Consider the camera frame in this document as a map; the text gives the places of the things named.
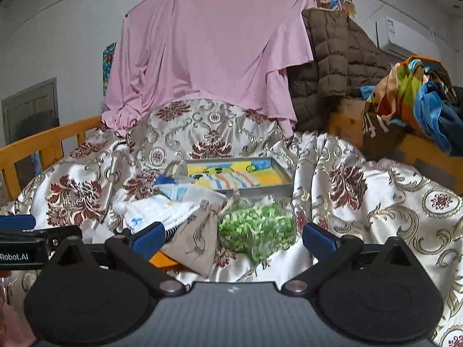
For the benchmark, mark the wooden bed frame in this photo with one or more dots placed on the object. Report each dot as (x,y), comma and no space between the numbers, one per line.
(36,141)

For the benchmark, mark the floral satin blanket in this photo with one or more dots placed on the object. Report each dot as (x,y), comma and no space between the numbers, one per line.
(361,195)

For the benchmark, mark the yellow and blue printed cloth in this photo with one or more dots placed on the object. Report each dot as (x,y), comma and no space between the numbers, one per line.
(260,173)

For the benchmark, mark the white printed cloth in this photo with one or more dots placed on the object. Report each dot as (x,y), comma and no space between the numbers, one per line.
(159,209)

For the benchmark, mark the brown bag with white print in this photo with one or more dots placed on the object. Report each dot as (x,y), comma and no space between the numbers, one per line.
(379,133)

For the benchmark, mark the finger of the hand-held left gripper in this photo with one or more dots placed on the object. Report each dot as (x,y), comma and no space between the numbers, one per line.
(16,222)
(43,235)

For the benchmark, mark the brown quilted jacket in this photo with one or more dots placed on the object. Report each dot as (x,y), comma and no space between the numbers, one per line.
(336,54)

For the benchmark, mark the grey tray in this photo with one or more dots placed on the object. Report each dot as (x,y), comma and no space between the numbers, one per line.
(253,191)

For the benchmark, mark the clear bag of green stars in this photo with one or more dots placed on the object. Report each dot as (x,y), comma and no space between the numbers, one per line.
(253,227)

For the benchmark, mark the white air conditioner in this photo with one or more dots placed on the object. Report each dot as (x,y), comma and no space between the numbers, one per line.
(405,38)

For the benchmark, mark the blue patterned wall poster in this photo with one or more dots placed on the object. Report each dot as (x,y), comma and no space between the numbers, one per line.
(108,65)

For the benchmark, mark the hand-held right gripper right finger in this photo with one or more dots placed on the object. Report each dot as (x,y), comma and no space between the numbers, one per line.
(320,240)

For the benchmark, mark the pink fuzzy garment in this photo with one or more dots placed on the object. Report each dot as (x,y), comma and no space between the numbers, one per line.
(11,321)

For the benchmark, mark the cardboard box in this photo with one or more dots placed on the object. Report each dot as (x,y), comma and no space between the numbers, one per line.
(352,106)

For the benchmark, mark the pink hanging cloth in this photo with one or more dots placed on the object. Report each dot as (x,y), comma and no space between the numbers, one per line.
(217,43)

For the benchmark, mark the colourful printed cloth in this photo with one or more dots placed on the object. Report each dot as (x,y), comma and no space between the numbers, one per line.
(398,83)

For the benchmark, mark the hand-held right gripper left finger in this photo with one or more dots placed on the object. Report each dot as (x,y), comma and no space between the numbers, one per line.
(148,240)

